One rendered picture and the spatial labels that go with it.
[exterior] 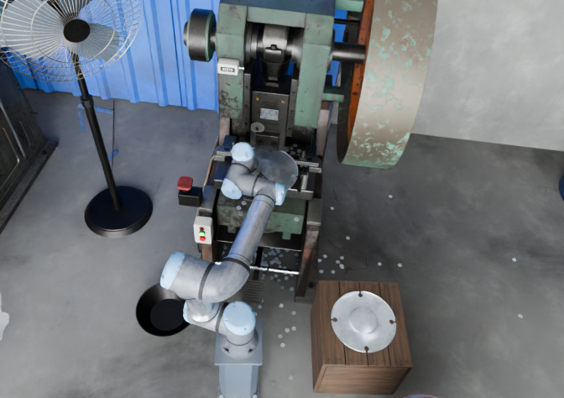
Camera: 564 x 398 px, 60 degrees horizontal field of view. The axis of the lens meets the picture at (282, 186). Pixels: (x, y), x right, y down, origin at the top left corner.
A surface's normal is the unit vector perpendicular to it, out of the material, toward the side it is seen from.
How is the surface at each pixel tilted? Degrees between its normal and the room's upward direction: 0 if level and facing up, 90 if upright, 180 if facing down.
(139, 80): 90
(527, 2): 90
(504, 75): 90
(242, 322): 7
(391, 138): 94
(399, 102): 77
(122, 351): 0
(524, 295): 0
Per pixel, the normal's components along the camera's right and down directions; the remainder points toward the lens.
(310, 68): -0.10, 0.74
